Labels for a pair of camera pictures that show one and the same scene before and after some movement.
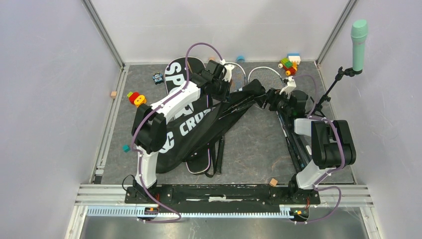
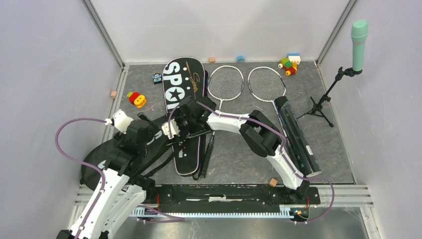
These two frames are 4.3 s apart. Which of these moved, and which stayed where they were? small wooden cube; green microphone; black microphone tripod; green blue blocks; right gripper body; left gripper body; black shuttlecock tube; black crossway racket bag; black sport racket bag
Moved: right gripper body; black crossway racket bag; left gripper body
Stayed: black shuttlecock tube; black microphone tripod; black sport racket bag; green microphone; small wooden cube; green blue blocks
